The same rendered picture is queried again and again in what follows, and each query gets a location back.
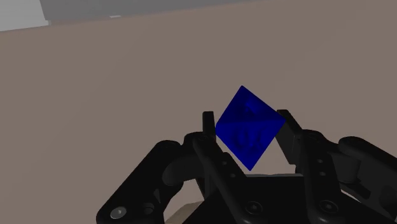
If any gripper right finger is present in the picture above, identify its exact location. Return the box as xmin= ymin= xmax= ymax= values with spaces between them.
xmin=274 ymin=109 xmax=397 ymax=224

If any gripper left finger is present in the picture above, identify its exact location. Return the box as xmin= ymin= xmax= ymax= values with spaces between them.
xmin=95 ymin=111 xmax=265 ymax=224

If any blue eight-sided die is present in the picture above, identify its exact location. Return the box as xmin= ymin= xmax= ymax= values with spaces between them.
xmin=214 ymin=85 xmax=287 ymax=172

